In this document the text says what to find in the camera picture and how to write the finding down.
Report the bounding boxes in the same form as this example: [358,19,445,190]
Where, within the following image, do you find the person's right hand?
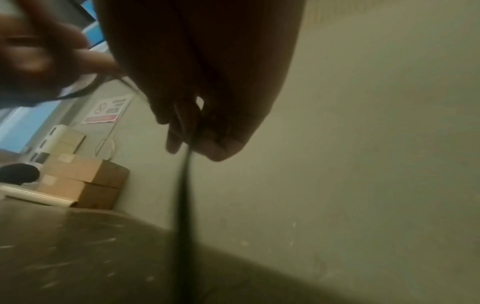
[95,0,308,162]

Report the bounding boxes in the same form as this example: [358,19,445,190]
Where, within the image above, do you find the person's left hand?
[0,12,125,105]

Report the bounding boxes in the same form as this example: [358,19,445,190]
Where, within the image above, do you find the black cable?
[52,73,206,304]

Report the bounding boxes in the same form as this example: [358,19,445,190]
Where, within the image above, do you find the white appliance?
[34,124,71,167]

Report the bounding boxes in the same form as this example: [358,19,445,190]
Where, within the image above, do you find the small pale cardboard box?
[56,129,87,156]

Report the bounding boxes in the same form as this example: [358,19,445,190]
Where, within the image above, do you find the black round object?
[0,163,41,185]

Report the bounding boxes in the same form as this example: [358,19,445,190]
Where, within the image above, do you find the large brown cardboard box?
[46,155,131,190]

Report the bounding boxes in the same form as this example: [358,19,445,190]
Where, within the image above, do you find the flat brown cardboard box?
[36,175,122,210]

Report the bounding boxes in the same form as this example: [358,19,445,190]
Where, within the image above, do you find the white and red wall poster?
[81,94,134,125]

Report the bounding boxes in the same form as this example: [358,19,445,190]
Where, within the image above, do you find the thin white wire loop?
[94,120,122,162]

